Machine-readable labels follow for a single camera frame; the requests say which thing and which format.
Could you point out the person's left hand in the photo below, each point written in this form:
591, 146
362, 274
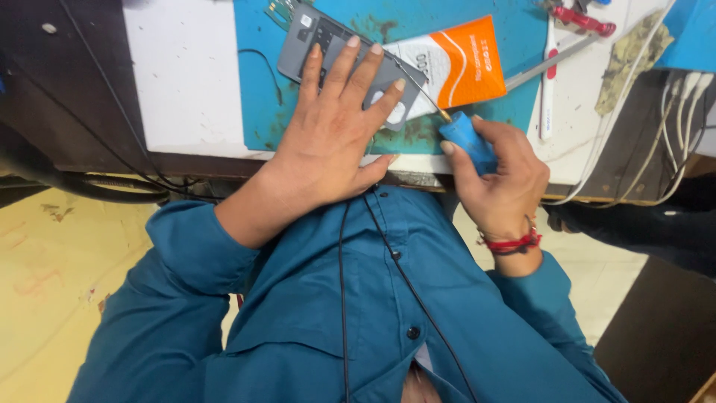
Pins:
327, 148

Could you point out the person's right hand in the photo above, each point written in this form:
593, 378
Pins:
512, 190

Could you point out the grey phone back cover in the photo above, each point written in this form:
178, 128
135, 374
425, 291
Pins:
291, 56

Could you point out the blue work mat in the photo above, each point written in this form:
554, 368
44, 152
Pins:
257, 115

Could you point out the white and red toothbrush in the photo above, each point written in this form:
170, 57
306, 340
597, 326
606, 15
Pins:
547, 101

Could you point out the grey metal tweezers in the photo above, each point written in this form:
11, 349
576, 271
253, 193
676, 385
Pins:
551, 62

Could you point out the orange and white packet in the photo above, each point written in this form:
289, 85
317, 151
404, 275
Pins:
470, 61

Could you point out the black fabric bundle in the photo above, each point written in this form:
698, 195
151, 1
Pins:
643, 229

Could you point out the green circuit board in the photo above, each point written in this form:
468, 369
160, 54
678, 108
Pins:
278, 10

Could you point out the person's blue shirt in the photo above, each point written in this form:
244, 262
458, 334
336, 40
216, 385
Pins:
313, 313

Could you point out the dirty olive cloth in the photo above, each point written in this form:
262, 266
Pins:
626, 61

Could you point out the blue plastic box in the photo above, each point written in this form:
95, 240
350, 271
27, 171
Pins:
691, 33

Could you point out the white screw head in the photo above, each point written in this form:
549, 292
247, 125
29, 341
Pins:
49, 28

